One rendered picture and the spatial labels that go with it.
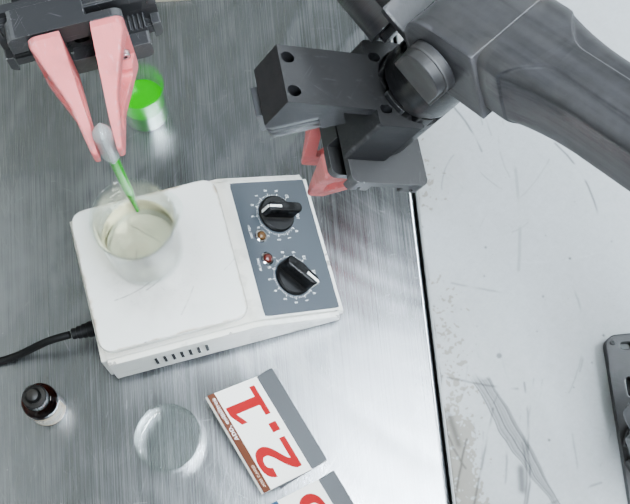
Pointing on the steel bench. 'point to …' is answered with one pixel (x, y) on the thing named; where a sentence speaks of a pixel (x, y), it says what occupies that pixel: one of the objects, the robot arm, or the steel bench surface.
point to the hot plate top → (90, 253)
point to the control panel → (283, 247)
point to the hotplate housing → (121, 362)
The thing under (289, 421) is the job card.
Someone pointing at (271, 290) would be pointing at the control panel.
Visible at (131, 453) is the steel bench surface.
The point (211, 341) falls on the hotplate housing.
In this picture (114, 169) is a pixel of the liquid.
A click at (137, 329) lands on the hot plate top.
